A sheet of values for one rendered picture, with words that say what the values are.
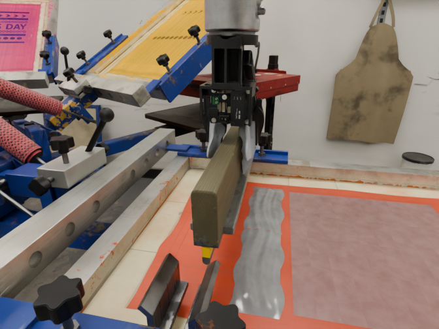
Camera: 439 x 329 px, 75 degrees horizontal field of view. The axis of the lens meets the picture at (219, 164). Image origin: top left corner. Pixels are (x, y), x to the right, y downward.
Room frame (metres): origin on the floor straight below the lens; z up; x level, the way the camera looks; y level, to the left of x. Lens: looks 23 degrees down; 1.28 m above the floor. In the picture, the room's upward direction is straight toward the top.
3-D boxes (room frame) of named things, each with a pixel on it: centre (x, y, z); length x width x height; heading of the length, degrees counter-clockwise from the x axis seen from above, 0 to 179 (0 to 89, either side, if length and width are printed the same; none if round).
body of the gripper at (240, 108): (0.43, -0.02, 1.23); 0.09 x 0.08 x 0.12; 168
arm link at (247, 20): (0.43, -0.02, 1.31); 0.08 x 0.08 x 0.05
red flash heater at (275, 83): (1.69, -0.12, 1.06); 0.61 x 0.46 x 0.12; 138
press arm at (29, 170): (0.53, 0.34, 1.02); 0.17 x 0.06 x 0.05; 78
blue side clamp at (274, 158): (0.74, -0.03, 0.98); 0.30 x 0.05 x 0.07; 78
